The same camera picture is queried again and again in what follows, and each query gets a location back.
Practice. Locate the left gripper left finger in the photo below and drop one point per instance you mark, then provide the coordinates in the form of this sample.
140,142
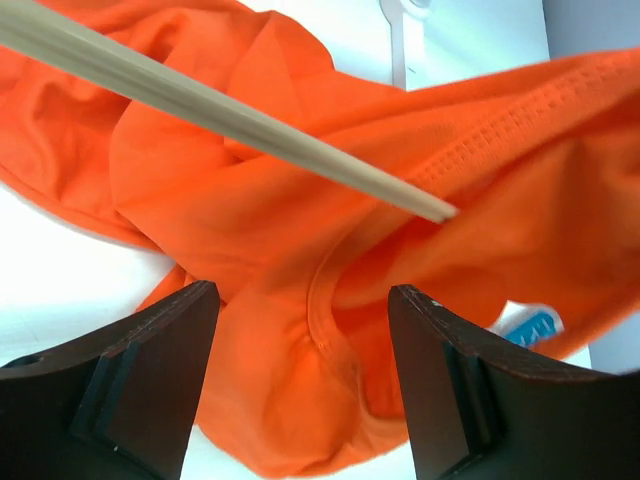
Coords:
116,403

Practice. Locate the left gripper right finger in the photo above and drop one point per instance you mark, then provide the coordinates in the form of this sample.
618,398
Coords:
478,406

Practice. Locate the orange t shirt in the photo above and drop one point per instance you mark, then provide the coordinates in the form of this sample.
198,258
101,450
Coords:
542,163

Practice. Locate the beige wooden hanger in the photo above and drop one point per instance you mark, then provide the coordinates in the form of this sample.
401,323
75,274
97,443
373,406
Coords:
40,33

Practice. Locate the white metal clothes rack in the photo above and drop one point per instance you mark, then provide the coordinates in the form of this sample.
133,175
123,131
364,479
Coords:
407,19

